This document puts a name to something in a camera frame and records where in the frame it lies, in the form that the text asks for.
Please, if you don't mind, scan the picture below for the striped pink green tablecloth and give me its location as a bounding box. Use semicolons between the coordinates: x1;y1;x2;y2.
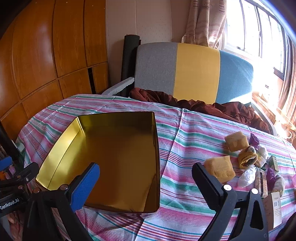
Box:
17;94;295;240

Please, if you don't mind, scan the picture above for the purple snack wrapper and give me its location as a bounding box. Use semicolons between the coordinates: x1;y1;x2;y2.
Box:
249;133;260;149

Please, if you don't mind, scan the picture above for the beige knitted pouch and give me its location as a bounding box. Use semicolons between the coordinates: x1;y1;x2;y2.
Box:
272;175;285;197

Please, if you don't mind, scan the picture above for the yellow sponge block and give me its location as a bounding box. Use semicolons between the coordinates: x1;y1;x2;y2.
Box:
204;156;235;183
224;131;249;152

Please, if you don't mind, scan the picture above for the green white small carton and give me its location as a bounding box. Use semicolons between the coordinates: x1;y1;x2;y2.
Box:
267;155;279;173

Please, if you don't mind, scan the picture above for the wooden wardrobe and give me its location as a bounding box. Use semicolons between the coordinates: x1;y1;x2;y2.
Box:
1;1;109;140

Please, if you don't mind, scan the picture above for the yellow patterned sock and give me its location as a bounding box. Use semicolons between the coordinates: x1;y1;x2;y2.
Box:
238;146;258;170

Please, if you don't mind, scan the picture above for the long cracker packet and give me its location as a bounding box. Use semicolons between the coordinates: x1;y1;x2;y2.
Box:
254;168;268;198

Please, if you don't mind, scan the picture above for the grey yellow blue chair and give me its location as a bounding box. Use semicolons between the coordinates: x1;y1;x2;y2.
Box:
103;42;276;135

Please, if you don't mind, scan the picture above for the black rolled mat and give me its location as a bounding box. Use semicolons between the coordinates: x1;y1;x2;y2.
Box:
120;35;141;81

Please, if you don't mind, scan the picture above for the beige patterned curtain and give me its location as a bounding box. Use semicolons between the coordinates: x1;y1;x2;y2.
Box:
182;0;227;49

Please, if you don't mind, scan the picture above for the dark red cloth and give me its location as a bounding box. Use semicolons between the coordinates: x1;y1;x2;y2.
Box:
129;87;270;133

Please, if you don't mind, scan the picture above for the gold rectangular tin box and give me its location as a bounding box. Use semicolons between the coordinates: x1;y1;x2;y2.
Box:
36;111;160;214

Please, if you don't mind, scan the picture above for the white plastic bag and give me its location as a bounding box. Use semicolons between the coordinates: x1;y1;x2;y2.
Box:
237;165;256;187

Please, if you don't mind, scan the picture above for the beige long cardboard box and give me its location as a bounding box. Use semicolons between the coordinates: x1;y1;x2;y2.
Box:
262;191;282;231

